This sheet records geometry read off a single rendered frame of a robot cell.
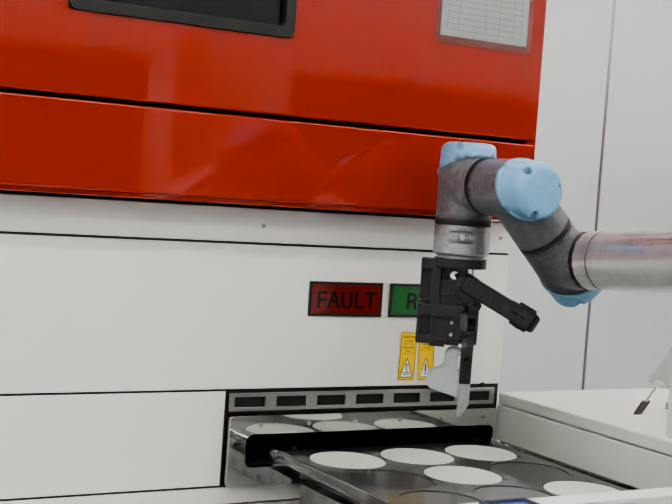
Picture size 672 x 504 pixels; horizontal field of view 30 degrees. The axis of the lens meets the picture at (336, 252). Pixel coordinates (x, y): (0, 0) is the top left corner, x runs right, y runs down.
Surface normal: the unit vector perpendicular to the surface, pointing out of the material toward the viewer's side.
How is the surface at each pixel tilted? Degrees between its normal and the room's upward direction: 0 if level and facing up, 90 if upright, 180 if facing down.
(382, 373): 90
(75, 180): 90
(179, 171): 90
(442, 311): 90
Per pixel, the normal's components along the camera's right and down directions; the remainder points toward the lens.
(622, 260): -0.81, -0.01
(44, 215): 0.50, 0.08
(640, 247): -0.73, -0.44
